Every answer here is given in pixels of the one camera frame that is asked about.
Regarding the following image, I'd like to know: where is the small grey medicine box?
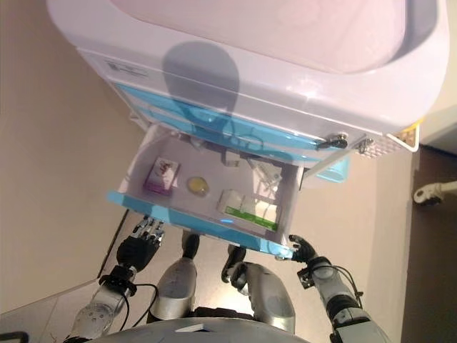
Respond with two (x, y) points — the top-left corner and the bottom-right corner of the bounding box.
(221, 149), (241, 168)

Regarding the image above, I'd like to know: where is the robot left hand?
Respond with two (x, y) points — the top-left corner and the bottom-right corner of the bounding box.
(116, 215), (167, 273)

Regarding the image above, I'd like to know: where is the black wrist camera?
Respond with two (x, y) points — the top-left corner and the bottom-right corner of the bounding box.
(99, 266), (139, 292)
(297, 267), (315, 290)

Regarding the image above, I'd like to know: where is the robot right leg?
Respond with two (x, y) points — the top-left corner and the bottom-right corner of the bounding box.
(221, 245), (296, 340)

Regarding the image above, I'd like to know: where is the key with black fob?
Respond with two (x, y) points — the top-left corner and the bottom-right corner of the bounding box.
(318, 131), (350, 150)

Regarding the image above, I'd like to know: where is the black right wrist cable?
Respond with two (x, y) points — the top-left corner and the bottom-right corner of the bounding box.
(330, 263), (364, 304)

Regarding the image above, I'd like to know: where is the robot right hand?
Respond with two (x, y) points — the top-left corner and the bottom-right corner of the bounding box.
(288, 234), (318, 267)

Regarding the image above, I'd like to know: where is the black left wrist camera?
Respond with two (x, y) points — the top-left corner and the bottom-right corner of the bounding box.
(99, 266), (139, 292)

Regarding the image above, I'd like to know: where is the light blue side bin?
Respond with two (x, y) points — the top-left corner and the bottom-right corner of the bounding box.
(316, 156), (351, 186)

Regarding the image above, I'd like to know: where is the grey robot torso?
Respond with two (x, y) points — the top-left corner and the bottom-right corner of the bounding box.
(106, 314), (286, 343)

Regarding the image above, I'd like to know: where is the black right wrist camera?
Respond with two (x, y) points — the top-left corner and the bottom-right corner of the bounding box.
(297, 267), (315, 290)

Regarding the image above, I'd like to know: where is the white perforated side shelf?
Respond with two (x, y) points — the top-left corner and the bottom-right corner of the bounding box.
(367, 117), (426, 158)

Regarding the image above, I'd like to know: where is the white medical cart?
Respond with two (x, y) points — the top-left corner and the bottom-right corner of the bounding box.
(45, 0), (451, 194)

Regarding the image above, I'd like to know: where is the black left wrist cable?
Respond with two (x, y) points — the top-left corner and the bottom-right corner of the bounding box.
(119, 283), (160, 324)

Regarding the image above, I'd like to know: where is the blue white drawer front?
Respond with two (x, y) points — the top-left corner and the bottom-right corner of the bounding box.
(111, 80), (322, 151)
(141, 103), (315, 164)

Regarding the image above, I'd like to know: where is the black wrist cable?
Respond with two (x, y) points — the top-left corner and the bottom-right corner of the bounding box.
(119, 283), (160, 324)
(330, 263), (364, 304)

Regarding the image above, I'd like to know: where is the white printed medicine pack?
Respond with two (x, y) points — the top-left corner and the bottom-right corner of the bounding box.
(249, 159), (283, 197)

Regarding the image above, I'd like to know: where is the robot left leg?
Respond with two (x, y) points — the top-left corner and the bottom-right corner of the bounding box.
(153, 230), (201, 321)

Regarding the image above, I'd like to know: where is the purple white medicine box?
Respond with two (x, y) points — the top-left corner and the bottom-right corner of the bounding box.
(142, 156), (181, 196)

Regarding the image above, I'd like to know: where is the clear yellow capsule bottle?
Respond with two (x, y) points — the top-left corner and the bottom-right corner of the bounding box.
(186, 175), (211, 197)

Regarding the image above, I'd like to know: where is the green white medicine box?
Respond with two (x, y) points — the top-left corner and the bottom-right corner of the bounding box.
(215, 189), (283, 232)

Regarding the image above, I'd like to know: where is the robot leg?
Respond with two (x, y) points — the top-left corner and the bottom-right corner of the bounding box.
(153, 230), (201, 321)
(221, 245), (296, 340)

